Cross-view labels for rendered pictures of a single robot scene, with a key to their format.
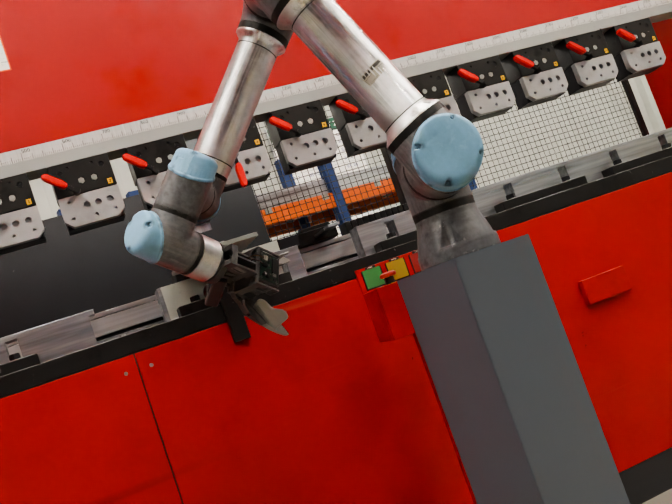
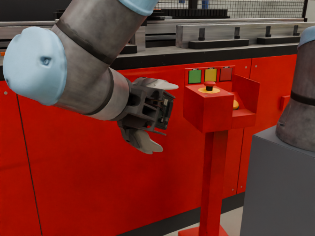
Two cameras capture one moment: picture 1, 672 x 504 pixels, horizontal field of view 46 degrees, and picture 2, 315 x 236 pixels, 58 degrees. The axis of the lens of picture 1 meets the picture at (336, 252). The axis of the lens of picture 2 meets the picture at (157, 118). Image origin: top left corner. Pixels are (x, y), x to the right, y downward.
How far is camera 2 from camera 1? 1.00 m
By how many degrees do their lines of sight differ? 26
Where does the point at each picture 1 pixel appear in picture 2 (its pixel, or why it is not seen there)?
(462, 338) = (299, 214)
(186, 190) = (115, 21)
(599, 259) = not seen: hidden behind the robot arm
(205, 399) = (61, 120)
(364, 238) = (185, 34)
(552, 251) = (278, 77)
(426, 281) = (288, 158)
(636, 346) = not seen: hidden behind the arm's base
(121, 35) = not seen: outside the picture
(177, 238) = (83, 84)
